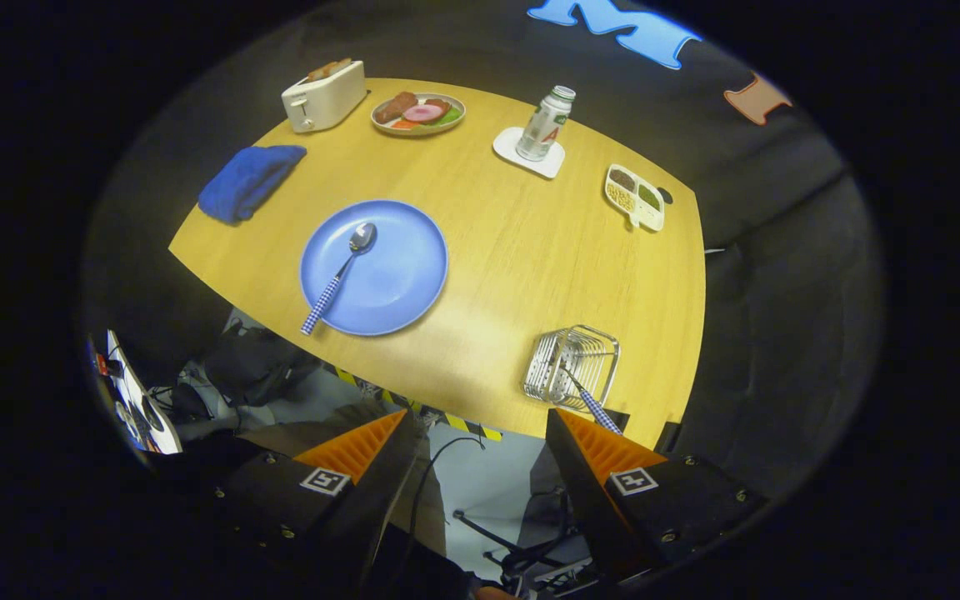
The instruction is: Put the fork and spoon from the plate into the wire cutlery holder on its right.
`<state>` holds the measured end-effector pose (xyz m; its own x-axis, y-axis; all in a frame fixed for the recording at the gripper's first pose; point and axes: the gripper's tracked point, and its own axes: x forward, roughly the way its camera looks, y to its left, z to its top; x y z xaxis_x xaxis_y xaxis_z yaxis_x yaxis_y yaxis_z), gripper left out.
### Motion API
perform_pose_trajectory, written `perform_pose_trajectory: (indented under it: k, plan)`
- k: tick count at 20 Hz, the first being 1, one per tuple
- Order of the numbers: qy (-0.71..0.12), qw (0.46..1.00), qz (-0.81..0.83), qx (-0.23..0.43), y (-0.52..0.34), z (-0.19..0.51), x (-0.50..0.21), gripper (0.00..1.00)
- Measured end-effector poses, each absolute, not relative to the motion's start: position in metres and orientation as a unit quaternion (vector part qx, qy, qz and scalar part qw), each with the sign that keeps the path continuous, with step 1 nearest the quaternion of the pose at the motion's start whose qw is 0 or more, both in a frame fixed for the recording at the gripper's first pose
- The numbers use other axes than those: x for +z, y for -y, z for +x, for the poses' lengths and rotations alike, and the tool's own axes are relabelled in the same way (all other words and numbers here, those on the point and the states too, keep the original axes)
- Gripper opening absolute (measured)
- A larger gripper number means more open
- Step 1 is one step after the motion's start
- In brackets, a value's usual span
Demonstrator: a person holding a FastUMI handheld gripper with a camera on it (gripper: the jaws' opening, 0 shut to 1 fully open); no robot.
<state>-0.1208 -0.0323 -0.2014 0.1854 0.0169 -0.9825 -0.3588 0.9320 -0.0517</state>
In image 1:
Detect black cable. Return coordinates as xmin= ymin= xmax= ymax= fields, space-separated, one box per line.
xmin=405 ymin=436 xmax=489 ymax=568

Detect checkered handle fork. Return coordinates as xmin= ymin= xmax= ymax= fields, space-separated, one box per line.
xmin=559 ymin=365 xmax=624 ymax=437

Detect blue folded towel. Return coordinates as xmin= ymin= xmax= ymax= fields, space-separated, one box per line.
xmin=197 ymin=145 xmax=308 ymax=226

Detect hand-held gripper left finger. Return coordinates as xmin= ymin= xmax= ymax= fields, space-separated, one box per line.
xmin=213 ymin=408 xmax=418 ymax=584

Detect white printed board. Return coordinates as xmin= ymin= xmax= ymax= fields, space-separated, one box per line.
xmin=88 ymin=330 xmax=183 ymax=456

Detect black stand legs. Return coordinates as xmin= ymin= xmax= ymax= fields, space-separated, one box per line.
xmin=453 ymin=492 xmax=589 ymax=584

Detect brown steak piece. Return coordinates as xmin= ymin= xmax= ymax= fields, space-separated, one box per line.
xmin=375 ymin=92 xmax=419 ymax=124

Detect silver drink bottle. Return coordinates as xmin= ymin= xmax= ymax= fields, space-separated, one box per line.
xmin=515 ymin=85 xmax=577 ymax=163

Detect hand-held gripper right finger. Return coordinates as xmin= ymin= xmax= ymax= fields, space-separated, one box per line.
xmin=547 ymin=408 xmax=768 ymax=583

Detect tangle of cables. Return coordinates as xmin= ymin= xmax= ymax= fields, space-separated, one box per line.
xmin=151 ymin=383 xmax=223 ymax=434

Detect yellow black hazard tape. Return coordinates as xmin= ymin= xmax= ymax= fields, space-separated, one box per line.
xmin=334 ymin=367 xmax=503 ymax=443

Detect white divided bean dish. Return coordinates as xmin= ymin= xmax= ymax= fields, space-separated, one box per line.
xmin=603 ymin=163 xmax=666 ymax=233

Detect checkered handle spoon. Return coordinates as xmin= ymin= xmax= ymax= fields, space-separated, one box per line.
xmin=300 ymin=222 xmax=378 ymax=337

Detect white toaster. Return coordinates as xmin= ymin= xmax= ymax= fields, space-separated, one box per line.
xmin=281 ymin=60 xmax=368 ymax=134

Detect blue round plate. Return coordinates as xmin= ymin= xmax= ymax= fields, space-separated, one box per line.
xmin=299 ymin=199 xmax=450 ymax=338

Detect dark bag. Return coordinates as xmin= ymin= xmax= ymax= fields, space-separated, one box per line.
xmin=201 ymin=325 xmax=323 ymax=409

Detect white square coaster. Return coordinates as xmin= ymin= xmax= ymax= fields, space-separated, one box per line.
xmin=492 ymin=127 xmax=567 ymax=180

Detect metal wire basket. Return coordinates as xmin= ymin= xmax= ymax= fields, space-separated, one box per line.
xmin=522 ymin=324 xmax=621 ymax=413

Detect beige food plate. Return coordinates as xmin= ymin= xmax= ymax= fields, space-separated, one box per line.
xmin=370 ymin=92 xmax=467 ymax=137

